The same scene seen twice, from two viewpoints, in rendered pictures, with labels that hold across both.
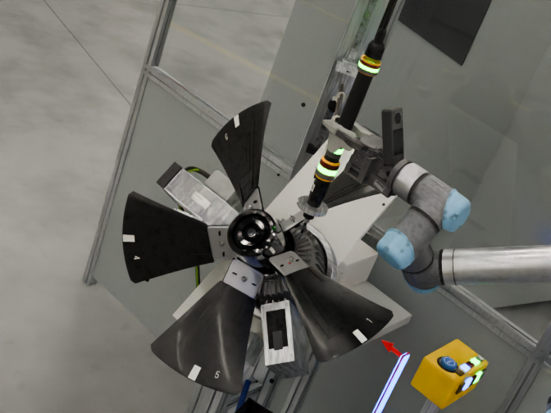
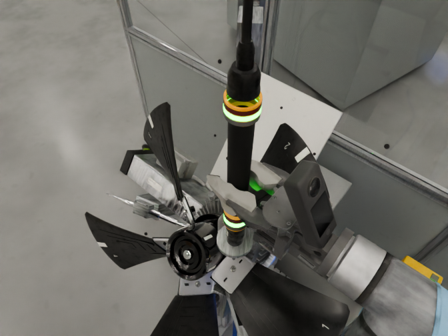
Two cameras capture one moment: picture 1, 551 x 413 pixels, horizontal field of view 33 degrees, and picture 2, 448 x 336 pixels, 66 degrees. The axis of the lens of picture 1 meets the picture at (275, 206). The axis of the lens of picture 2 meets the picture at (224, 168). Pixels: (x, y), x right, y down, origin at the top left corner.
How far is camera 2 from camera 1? 1.58 m
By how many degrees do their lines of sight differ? 26
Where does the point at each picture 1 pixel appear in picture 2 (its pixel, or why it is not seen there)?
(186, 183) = (140, 169)
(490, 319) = (421, 187)
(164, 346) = not seen: outside the picture
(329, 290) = (277, 295)
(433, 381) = not seen: hidden behind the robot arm
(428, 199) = (395, 325)
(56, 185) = (131, 91)
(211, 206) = (163, 189)
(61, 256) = (140, 138)
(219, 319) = (185, 326)
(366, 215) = not seen: hidden behind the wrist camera
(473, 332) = (405, 193)
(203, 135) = (176, 69)
